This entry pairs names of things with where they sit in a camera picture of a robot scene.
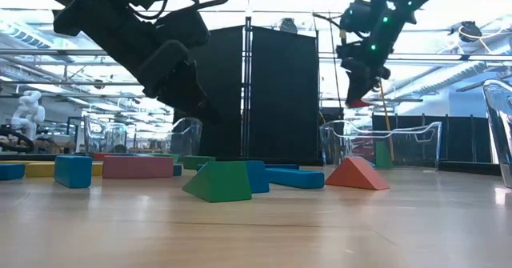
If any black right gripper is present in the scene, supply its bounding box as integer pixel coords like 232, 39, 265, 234
347, 30, 392, 103

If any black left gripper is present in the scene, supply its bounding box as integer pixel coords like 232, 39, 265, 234
111, 19, 222, 125

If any medium green block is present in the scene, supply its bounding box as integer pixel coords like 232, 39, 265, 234
374, 140, 395, 170

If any orange triangular prism block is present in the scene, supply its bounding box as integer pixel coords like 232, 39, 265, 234
325, 156, 390, 191

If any green triangular prism block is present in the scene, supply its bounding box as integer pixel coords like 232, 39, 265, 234
181, 160, 254, 204

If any black folding partition screen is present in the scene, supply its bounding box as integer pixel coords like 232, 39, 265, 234
172, 17, 321, 162

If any long pink block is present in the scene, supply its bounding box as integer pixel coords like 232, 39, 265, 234
102, 155, 175, 180

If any blue upright cube block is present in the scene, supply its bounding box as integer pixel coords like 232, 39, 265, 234
54, 154, 94, 190

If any large clear plastic bin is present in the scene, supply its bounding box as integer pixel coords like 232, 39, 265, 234
482, 78, 512, 189

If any white robot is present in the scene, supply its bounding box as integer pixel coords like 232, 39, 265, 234
10, 90, 47, 142

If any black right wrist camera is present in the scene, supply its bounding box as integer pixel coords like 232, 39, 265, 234
334, 42, 363, 75

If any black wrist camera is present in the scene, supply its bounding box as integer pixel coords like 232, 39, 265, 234
154, 8, 212, 50
334, 42, 363, 75

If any yellow cable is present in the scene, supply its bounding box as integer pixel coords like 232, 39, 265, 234
378, 79, 396, 161

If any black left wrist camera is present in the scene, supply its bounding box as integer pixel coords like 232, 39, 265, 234
154, 8, 212, 50

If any black overhead camera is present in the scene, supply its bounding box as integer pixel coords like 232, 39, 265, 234
279, 17, 299, 34

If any low black partition wall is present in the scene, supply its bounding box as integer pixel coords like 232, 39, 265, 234
370, 114, 494, 165

